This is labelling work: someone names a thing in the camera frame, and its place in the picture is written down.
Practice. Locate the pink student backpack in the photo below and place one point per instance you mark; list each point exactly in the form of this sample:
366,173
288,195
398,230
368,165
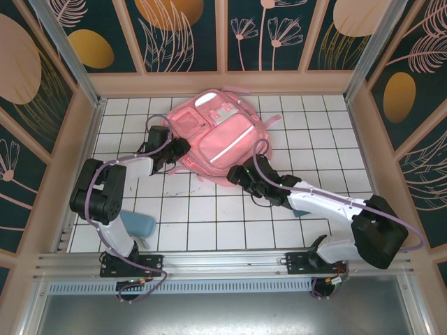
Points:
223,139

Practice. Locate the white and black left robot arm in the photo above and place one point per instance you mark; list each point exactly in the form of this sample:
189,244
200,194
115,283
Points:
104,188

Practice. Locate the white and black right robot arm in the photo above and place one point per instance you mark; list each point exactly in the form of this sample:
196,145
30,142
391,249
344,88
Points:
321,206

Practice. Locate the blue pencil case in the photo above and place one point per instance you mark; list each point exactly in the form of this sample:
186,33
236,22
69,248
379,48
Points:
139,225

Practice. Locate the grey metal sheet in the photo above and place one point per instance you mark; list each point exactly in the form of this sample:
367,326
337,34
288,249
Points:
223,315

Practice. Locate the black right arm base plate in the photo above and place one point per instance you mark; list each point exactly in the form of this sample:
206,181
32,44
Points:
297,263

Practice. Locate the aluminium mounting rail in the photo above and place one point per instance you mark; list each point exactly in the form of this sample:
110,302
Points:
223,263

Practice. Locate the aluminium frame post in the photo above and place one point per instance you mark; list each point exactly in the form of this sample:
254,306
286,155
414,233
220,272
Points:
70,56
373,49

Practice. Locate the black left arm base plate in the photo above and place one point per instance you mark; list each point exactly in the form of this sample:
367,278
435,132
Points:
153,265

